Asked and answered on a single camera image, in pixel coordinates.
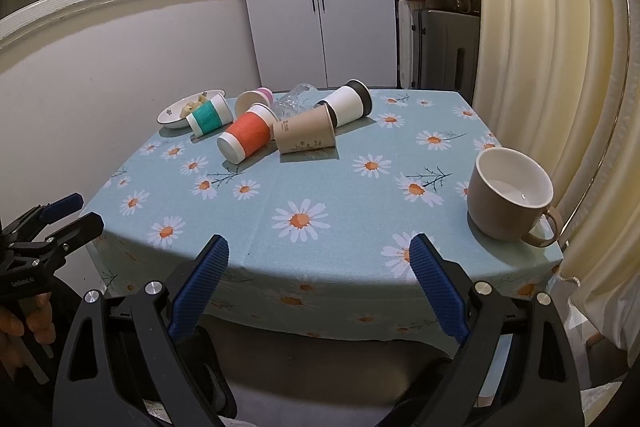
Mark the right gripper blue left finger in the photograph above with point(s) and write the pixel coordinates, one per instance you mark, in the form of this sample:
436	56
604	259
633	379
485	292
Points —
178	352

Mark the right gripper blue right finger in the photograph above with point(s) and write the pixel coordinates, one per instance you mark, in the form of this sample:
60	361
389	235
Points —
475	320

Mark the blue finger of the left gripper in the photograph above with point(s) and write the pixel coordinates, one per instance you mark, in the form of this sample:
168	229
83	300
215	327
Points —
75	234
34	220

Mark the orange sleeved paper cup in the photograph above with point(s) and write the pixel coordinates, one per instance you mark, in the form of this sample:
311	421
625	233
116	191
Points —
248	134

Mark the teal sleeved paper cup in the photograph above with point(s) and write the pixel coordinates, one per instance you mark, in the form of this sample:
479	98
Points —
210	116

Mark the pink paper cup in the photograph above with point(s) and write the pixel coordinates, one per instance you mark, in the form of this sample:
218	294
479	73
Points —
248	98

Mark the brown kraft paper cup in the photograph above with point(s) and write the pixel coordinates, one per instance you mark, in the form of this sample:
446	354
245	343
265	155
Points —
311	130

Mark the person's left hand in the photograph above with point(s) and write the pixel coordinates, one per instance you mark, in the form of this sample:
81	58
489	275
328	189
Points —
39	322

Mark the white bowl with snacks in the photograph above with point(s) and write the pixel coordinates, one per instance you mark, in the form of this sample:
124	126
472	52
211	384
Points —
174	115

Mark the daisy print blue tablecloth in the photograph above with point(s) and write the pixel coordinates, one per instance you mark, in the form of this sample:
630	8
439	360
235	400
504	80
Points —
319	241

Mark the clear glass tumbler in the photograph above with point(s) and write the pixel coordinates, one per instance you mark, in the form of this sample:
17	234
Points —
296	101

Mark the dark grey suitcase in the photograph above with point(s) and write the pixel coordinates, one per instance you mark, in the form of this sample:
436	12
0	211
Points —
445	51

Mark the cream curtain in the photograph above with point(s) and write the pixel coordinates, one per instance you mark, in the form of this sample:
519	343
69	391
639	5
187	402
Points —
559	81

